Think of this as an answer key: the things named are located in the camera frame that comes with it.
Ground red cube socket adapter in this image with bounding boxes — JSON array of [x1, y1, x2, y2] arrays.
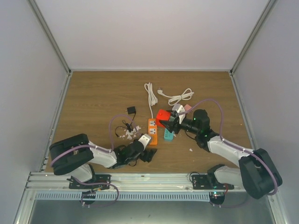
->
[[156, 109, 171, 127]]

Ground orange power strip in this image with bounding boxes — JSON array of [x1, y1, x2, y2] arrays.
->
[[148, 119, 157, 146]]

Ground teal power strip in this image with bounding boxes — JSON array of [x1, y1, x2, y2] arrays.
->
[[164, 128, 174, 141]]

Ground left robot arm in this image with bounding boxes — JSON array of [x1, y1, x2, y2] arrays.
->
[[50, 133, 157, 189]]

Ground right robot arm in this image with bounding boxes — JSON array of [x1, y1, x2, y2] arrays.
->
[[159, 109, 283, 199]]

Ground pink plug adapter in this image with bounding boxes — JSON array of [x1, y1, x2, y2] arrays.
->
[[184, 104, 192, 112]]

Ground white plastic shards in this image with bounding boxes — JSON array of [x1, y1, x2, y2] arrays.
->
[[120, 126, 141, 140]]

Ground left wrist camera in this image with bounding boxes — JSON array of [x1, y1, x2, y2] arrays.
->
[[138, 133, 152, 149]]

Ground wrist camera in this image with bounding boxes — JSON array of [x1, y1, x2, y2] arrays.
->
[[138, 133, 152, 149], [172, 104, 185, 124]]

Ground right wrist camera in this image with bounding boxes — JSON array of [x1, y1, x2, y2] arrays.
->
[[172, 104, 185, 124]]

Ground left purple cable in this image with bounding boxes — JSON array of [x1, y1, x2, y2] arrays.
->
[[50, 114, 144, 168]]

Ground purple cable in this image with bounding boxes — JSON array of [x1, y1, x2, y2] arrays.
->
[[184, 98, 280, 196], [50, 114, 144, 168]]

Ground black charger with cable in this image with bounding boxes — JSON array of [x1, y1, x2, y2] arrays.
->
[[114, 106, 136, 138]]

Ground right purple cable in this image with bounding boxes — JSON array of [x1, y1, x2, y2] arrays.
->
[[184, 98, 280, 196]]

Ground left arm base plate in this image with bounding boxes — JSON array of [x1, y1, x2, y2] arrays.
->
[[67, 174, 111, 190]]

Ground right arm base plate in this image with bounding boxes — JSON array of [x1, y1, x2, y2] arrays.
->
[[189, 172, 234, 190]]

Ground aluminium rail frame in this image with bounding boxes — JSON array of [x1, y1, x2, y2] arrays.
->
[[14, 173, 288, 224]]

